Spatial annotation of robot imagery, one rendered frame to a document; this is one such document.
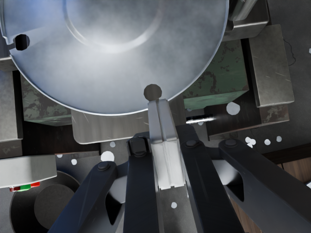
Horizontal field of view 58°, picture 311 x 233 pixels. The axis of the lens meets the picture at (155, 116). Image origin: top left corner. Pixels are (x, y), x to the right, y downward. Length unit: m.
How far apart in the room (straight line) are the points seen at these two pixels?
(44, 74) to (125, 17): 0.12
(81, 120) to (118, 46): 0.10
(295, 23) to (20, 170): 1.15
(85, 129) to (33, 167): 0.23
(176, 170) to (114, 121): 0.20
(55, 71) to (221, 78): 0.27
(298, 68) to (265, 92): 0.77
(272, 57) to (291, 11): 0.83
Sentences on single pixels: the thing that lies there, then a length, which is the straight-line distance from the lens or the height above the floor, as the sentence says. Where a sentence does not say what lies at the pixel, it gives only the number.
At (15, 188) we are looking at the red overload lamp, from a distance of 0.58.
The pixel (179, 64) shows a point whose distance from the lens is 0.35.
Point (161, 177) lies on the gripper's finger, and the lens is 0.15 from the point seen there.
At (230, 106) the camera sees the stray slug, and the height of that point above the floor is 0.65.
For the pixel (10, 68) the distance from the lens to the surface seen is 0.54.
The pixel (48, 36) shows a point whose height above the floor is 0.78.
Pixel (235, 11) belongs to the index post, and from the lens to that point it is 0.44.
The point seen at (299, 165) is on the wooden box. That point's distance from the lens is 0.85.
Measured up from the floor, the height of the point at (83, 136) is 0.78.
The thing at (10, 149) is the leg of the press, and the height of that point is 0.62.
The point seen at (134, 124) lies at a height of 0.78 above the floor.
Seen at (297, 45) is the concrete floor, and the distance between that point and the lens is 1.31.
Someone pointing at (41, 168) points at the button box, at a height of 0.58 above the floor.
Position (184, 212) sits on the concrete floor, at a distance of 1.15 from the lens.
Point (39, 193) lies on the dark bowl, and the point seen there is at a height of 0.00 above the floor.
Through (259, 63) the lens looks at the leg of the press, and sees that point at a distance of 0.53.
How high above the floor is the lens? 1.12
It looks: 84 degrees down
